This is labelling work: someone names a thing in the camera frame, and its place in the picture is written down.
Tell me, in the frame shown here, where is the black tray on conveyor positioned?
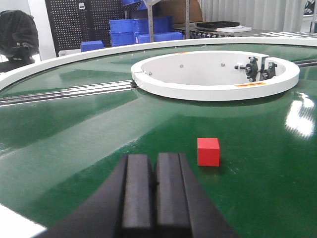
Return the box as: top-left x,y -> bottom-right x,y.
196,21 -> 240,29

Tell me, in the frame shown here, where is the white inner ring guard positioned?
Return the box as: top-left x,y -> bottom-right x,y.
131,51 -> 300,101

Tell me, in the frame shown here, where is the grey metal shelf frame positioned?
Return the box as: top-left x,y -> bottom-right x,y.
141,0 -> 191,43

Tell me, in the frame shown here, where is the black office chair with jacket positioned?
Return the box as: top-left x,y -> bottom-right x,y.
0,10 -> 39,73

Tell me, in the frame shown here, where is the black perforated pegboard panel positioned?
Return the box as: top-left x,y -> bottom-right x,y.
45,0 -> 141,56

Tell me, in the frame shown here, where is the white outer ring rim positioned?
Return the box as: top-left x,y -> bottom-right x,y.
0,36 -> 317,91

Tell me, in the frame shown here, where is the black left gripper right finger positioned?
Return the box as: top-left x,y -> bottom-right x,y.
156,152 -> 238,238

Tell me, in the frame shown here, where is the blue crate stack middle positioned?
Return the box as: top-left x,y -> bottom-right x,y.
109,16 -> 184,47

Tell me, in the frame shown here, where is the metal conveyor rail strip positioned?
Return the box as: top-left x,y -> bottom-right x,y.
0,80 -> 138,107

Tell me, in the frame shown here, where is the small blue crate stack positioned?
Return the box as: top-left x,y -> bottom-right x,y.
80,40 -> 104,52

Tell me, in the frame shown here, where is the red cube block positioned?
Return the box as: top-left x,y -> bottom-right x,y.
197,138 -> 220,167

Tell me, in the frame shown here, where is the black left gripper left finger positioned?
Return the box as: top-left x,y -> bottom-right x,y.
38,154 -> 154,238

